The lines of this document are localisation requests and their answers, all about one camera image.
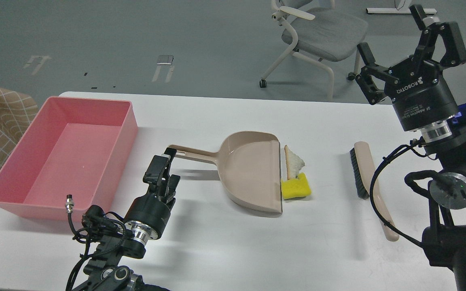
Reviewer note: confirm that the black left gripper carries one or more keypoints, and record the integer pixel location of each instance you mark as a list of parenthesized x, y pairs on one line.
[(148, 216)]

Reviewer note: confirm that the beige hand brush black bristles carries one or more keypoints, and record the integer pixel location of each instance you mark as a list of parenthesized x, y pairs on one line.
[(364, 169)]

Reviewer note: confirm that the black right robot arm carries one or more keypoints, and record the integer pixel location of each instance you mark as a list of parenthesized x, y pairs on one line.
[(444, 240)]

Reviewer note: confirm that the beige plastic dustpan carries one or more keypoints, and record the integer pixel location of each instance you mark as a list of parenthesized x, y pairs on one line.
[(249, 167)]

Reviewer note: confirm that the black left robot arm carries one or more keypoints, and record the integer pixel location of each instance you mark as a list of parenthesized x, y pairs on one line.
[(108, 237)]

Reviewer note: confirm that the toast bread slice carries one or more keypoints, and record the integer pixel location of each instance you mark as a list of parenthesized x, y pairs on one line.
[(293, 163)]

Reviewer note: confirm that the pink plastic bin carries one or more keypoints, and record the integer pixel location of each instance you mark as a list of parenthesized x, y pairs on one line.
[(74, 146)]

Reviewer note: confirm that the grey office chair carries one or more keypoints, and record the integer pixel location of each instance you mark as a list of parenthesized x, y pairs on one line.
[(317, 34)]

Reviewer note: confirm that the yellow sponge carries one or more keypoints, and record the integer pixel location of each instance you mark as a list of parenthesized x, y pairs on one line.
[(296, 187)]

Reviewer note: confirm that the white desk base foot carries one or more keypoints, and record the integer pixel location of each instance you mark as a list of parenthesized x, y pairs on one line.
[(400, 7)]

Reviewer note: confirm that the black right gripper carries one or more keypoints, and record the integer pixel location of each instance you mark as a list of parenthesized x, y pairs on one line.
[(419, 98)]

